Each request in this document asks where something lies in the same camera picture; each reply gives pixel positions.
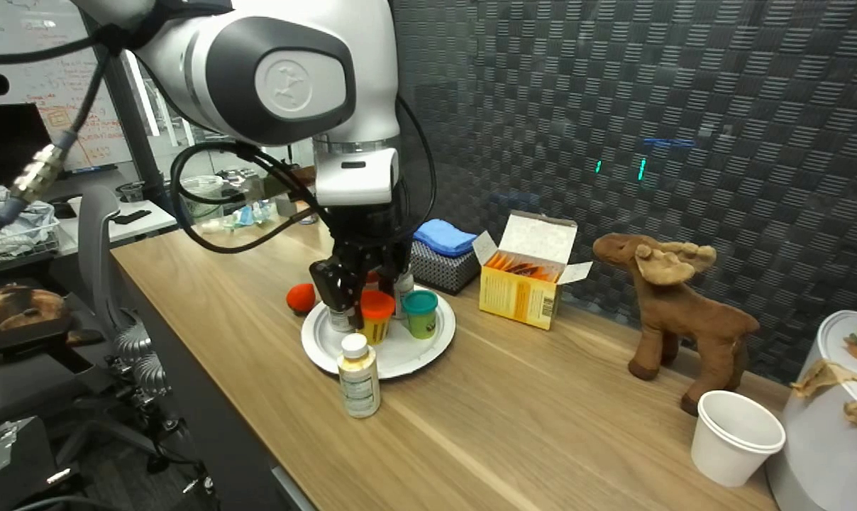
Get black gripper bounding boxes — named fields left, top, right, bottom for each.
left=306, top=202, right=418, bottom=319

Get yellow tub orange lid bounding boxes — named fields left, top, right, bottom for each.
left=357, top=286, right=400, bottom=347

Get green tub teal lid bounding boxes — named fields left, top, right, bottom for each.
left=400, top=286, right=444, bottom=342

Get white paper plate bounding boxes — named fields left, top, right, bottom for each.
left=298, top=282, right=461, bottom=383

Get red toy strawberry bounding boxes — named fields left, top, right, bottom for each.
left=285, top=282, right=322, bottom=319

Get grey perforated metal box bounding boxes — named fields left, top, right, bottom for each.
left=410, top=238, right=482, bottom=296

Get blue sponge cloth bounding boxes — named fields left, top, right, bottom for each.
left=411, top=215, right=481, bottom=261

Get white bottle green label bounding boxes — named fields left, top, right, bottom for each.
left=339, top=333, right=384, bottom=420

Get yellow open tea box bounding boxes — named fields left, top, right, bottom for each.
left=472, top=211, right=597, bottom=333

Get brown plush moose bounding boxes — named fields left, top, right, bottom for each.
left=591, top=229, right=763, bottom=417

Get grey folded clothes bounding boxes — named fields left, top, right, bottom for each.
left=0, top=183, right=68, bottom=278

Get white paper cup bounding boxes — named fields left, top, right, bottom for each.
left=689, top=390, right=790, bottom=492

